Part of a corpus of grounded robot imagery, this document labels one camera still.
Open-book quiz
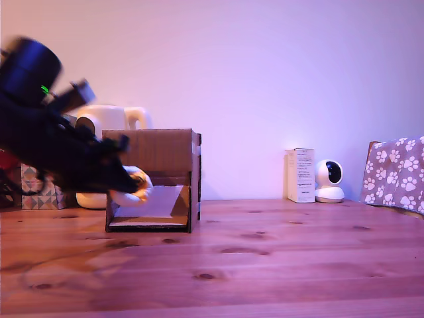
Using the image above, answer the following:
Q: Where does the orange and white footbag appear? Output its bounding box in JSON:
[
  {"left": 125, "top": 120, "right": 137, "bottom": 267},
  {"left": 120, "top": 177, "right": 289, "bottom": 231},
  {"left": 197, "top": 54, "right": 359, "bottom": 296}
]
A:
[{"left": 111, "top": 164, "right": 155, "bottom": 205}]

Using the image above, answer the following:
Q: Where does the cardboard dice tower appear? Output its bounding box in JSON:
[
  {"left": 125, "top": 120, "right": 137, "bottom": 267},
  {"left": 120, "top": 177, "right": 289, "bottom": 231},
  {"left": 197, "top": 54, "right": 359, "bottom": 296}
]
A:
[{"left": 101, "top": 128, "right": 203, "bottom": 235}]

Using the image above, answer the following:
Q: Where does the white electric kettle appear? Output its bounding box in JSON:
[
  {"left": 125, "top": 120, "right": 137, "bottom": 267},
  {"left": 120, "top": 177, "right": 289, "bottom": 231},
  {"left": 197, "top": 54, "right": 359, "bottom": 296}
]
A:
[{"left": 74, "top": 105, "right": 154, "bottom": 210}]

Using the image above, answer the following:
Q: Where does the geometric pattern tissue box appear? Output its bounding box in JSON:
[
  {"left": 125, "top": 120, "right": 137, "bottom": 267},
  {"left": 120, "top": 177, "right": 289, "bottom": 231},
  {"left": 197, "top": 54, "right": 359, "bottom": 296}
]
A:
[{"left": 20, "top": 162, "right": 68, "bottom": 211}]

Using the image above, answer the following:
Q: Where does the small white carton box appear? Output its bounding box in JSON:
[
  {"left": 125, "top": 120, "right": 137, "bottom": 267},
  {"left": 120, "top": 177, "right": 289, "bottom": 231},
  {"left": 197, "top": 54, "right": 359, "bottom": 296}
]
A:
[{"left": 283, "top": 148, "right": 316, "bottom": 204}]

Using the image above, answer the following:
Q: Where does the paw print blanket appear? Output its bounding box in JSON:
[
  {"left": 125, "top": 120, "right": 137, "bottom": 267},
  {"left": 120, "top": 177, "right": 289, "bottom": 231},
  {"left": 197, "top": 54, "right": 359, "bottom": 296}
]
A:
[{"left": 359, "top": 135, "right": 424, "bottom": 218}]

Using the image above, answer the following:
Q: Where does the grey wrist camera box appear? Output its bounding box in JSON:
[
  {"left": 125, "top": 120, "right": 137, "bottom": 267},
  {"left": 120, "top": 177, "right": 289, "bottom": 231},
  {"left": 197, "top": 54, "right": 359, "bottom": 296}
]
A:
[{"left": 54, "top": 78, "right": 97, "bottom": 115}]

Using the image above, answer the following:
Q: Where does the small white round camera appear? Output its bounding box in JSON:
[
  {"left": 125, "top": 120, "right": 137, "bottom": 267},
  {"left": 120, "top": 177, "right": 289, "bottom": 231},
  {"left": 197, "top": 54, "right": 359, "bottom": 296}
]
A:
[{"left": 313, "top": 159, "right": 345, "bottom": 204}]

